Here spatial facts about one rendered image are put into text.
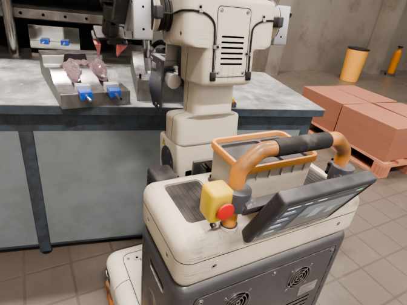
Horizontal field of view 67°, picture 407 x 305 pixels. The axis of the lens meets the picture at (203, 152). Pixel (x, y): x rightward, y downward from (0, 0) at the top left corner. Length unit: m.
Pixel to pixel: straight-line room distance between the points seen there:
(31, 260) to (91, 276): 0.31
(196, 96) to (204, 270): 0.48
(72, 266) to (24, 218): 0.32
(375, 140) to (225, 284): 2.42
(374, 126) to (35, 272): 2.64
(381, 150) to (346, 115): 0.46
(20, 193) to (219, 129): 0.95
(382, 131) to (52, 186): 2.48
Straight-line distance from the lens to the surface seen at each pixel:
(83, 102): 1.26
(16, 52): 2.15
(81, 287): 1.62
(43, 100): 1.35
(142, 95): 1.34
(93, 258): 1.72
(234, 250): 0.69
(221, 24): 0.84
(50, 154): 1.45
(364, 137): 3.06
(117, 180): 1.50
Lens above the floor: 1.24
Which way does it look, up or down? 28 degrees down
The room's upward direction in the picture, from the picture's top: 7 degrees clockwise
